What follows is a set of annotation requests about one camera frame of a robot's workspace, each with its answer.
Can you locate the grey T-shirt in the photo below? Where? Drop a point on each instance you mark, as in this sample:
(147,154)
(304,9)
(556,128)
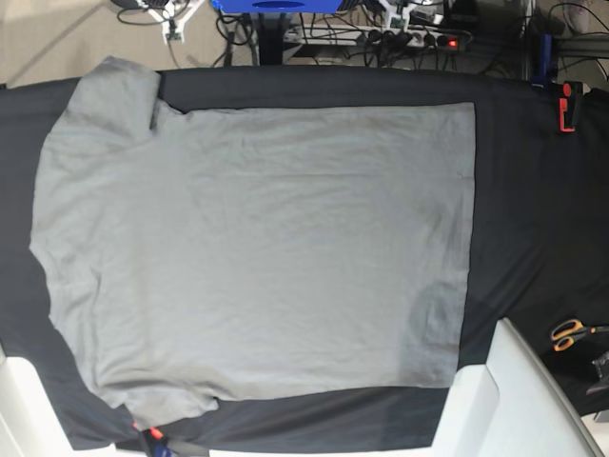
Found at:
(251,254)

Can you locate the white power strip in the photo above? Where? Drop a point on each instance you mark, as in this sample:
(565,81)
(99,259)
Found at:
(414,37)

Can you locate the blue plastic stand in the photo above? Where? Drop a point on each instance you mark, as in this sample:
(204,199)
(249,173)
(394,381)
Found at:
(276,6)

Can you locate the orange black clamp bottom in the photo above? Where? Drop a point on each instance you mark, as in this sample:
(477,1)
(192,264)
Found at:
(155,443)

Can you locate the white chair right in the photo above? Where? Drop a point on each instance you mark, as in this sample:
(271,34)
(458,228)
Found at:
(510,406)

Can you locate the white chair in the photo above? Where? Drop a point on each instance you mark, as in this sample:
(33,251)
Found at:
(29,425)
(510,406)

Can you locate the red black clamp right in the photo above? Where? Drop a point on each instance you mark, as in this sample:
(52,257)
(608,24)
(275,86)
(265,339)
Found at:
(570,104)

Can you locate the white chair left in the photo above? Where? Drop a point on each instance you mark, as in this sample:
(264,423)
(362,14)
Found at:
(29,425)

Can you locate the orange handled scissors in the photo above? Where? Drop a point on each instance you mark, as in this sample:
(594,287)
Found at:
(566,334)

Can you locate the black metal bracket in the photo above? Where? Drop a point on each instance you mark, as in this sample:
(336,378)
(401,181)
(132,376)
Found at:
(601,366)

